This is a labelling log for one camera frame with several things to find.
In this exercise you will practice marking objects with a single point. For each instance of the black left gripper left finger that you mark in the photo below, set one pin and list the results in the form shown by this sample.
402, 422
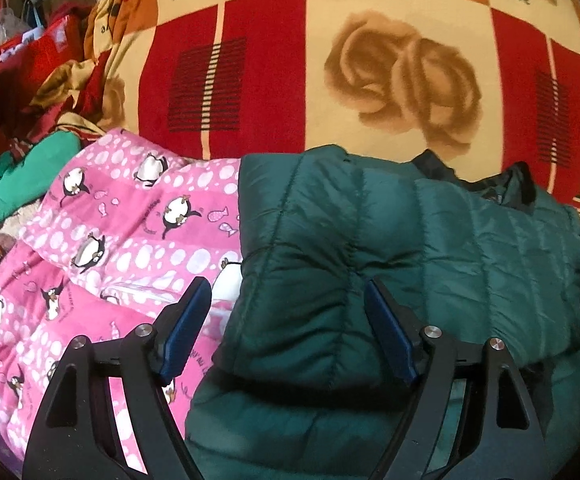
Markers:
104, 414

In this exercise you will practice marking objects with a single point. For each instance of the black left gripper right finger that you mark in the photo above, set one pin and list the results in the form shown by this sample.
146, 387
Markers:
498, 435

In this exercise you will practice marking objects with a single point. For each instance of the dark green quilted puffer jacket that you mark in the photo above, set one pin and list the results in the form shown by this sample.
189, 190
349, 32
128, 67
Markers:
299, 388

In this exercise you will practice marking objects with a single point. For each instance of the pink penguin print quilt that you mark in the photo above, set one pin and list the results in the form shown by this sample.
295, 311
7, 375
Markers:
120, 234

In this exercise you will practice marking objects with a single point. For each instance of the bright green cloth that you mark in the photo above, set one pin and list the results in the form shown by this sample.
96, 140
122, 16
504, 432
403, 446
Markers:
28, 179

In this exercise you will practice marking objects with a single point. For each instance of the red cream rose blanket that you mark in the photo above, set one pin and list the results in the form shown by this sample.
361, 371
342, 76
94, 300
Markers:
483, 83

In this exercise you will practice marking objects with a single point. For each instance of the red crumpled fabric pile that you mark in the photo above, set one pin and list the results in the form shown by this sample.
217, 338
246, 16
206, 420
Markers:
46, 81

